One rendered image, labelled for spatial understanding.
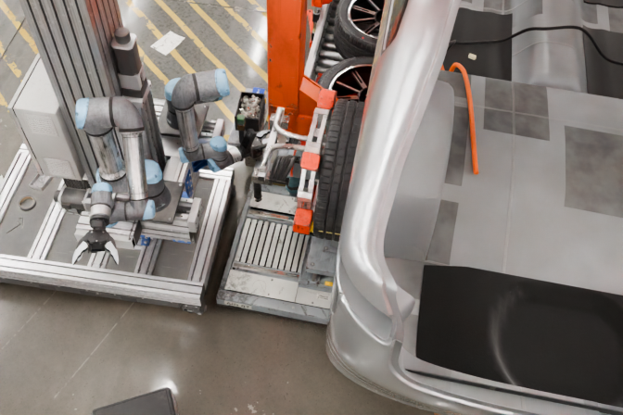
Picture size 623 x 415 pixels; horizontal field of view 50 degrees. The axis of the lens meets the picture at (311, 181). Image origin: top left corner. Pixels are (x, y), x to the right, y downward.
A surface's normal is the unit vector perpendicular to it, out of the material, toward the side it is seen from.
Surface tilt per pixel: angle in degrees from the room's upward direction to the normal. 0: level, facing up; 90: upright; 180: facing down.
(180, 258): 0
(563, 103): 6
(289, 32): 90
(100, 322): 0
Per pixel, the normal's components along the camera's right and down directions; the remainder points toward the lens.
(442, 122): 0.14, -0.43
